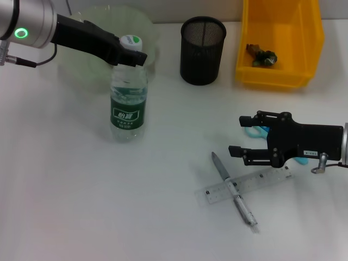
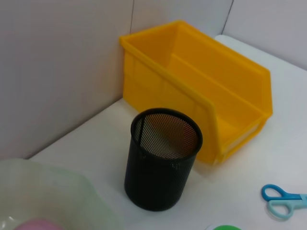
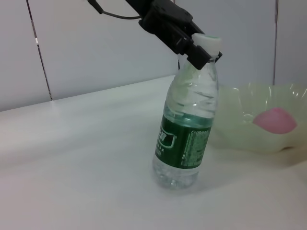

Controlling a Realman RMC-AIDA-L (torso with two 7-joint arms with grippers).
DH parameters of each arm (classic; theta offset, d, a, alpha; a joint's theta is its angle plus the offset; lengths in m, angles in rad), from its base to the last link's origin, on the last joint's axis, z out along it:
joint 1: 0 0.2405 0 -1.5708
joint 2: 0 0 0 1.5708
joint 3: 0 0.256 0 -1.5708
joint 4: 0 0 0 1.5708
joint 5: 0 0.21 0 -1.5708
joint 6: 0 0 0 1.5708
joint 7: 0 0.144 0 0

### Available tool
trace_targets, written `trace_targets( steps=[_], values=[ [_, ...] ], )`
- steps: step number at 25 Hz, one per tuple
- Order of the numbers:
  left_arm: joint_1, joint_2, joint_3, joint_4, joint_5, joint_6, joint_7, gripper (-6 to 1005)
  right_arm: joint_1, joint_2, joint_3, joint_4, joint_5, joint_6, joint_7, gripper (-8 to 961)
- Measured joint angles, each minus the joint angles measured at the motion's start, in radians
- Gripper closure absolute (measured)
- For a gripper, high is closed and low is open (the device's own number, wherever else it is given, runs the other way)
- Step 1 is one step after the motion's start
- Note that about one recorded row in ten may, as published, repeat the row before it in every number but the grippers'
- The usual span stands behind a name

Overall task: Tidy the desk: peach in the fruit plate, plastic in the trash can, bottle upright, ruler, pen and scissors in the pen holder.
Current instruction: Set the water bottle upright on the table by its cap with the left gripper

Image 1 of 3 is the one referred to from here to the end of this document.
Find blue scissors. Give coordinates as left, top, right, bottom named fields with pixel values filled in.
left=244, top=125, right=309, bottom=165

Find translucent green fruit plate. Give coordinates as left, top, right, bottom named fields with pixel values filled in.
left=58, top=5, right=161, bottom=93

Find grey clear pen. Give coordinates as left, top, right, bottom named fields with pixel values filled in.
left=211, top=151, right=259, bottom=234

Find black mesh pen holder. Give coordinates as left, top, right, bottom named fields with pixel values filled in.
left=179, top=16, right=227, bottom=86

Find right gripper connector cable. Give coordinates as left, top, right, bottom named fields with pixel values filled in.
left=310, top=152, right=348, bottom=175

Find clear green-label water bottle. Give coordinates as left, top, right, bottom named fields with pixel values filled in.
left=110, top=34, right=150, bottom=144

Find yellow plastic bin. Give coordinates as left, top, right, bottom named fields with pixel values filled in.
left=235, top=0, right=326, bottom=90

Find green plastic wrapper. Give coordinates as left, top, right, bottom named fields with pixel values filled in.
left=246, top=43, right=278, bottom=67

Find gripper connector cable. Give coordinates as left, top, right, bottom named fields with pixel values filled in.
left=0, top=40, right=58, bottom=69
left=310, top=152, right=348, bottom=175

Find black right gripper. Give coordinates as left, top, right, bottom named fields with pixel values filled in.
left=228, top=110, right=345, bottom=169

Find left gripper connector cable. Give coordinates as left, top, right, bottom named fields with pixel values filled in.
left=0, top=40, right=58, bottom=69

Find transparent plastic ruler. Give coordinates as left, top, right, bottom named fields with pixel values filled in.
left=194, top=166, right=294, bottom=207

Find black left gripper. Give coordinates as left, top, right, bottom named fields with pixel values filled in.
left=51, top=13, right=148, bottom=68

